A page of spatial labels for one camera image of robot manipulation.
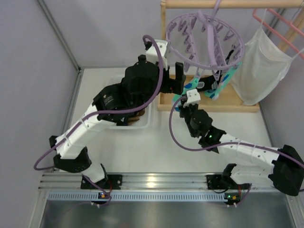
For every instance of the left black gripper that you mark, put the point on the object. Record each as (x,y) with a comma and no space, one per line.
(175,82)

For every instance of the aluminium mounting rail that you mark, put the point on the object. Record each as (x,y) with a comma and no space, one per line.
(130,181)

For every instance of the grey slotted cable duct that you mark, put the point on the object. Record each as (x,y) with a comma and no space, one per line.
(142,196)

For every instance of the white mesh laundry bag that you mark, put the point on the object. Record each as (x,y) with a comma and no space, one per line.
(263,66)

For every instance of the wooden rack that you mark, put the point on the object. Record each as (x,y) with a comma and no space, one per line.
(230,101)

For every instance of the black sport sock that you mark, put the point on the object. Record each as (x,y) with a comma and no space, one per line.
(210,83)

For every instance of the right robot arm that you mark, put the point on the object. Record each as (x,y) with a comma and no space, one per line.
(281,168)

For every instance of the pink clothes hanger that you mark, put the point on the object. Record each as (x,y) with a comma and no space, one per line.
(278,31)

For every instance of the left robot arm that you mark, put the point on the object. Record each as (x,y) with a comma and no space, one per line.
(114,104)

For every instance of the white plastic basket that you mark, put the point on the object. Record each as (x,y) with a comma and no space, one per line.
(143,122)

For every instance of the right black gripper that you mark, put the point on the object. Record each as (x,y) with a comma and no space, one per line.
(184,109)

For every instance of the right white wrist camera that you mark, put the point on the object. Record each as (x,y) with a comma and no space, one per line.
(192,97)

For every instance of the purple round clip hanger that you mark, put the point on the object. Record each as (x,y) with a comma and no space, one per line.
(216,31)

